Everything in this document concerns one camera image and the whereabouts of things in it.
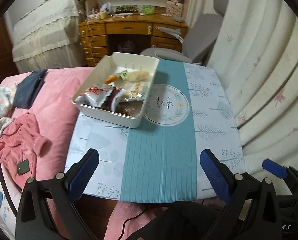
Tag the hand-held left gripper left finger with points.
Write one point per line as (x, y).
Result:
(83, 173)

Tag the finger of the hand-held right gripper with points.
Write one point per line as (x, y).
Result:
(274, 168)

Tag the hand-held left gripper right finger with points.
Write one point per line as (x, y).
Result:
(215, 175)

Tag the white plastic storage bin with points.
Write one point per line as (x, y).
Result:
(108, 116)

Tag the red and white snack bag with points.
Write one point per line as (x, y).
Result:
(93, 96)

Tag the dark red snack packet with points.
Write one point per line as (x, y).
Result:
(116, 97)

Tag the orange and white snack packet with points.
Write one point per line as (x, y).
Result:
(110, 79)

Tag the beige cracker packet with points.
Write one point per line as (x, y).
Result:
(140, 86)

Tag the small green pastry packet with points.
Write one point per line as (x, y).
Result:
(123, 74)

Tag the blue printed tablecloth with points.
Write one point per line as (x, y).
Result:
(161, 167)

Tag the dark cloth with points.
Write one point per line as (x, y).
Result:
(184, 222)

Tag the dark green phone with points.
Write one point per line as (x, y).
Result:
(23, 167)

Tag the pink fleece garment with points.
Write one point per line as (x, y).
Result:
(18, 140)

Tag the navy cloth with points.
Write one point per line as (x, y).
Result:
(28, 90)

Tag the white floral garment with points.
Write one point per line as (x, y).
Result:
(1, 100)

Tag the white floral curtain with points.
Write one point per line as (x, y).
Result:
(264, 55)

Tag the dark bag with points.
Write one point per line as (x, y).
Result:
(126, 46)

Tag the grey office chair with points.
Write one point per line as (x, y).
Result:
(201, 35)

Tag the lace cloth covered furniture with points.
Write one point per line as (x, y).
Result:
(43, 35)

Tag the wooden desk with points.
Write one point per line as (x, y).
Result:
(128, 27)

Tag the cream mug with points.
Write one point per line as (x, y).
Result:
(103, 15)

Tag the small grey item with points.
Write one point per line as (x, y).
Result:
(179, 18)

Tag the white plastic bag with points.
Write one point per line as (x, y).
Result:
(105, 7)

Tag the dark printed tray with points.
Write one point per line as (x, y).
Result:
(126, 9)

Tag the printed cardboard box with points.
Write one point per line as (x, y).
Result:
(174, 8)

